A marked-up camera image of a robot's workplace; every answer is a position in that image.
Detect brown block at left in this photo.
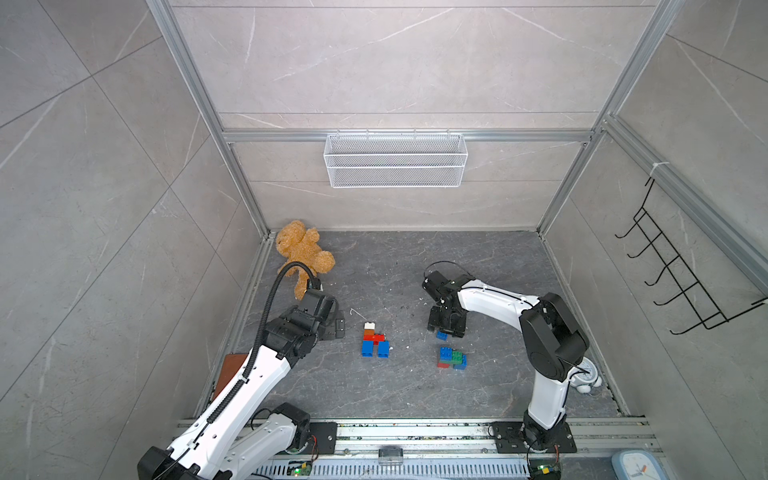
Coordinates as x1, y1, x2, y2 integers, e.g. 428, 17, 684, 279
212, 353, 248, 400

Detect black wall hook rack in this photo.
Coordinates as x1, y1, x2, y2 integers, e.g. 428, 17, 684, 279
614, 179, 767, 336

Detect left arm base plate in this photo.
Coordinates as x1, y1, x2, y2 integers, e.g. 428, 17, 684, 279
286, 421, 338, 455

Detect green lego brick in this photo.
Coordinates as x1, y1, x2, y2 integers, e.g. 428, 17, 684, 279
437, 348, 464, 368

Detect aluminium front rail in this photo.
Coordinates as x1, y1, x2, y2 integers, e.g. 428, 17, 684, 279
243, 418, 662, 479

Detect brown teddy bear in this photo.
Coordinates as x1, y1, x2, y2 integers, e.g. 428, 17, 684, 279
276, 220, 336, 275

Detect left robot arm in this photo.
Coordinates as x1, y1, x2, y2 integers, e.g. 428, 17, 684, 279
137, 261, 343, 479

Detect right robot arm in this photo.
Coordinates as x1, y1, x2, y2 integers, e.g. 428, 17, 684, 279
422, 271, 590, 452

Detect white alarm clock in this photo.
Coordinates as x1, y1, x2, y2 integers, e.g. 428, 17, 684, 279
569, 357, 603, 394

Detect blue lego brick bottom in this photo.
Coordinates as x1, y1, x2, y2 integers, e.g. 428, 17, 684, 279
376, 340, 390, 358

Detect blue-rimmed clock on rail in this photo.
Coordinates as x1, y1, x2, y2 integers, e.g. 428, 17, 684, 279
611, 450, 668, 480

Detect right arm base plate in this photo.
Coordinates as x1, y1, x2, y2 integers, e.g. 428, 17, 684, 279
489, 421, 577, 454

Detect white wire mesh basket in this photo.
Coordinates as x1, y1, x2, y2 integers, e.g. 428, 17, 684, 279
323, 133, 469, 189

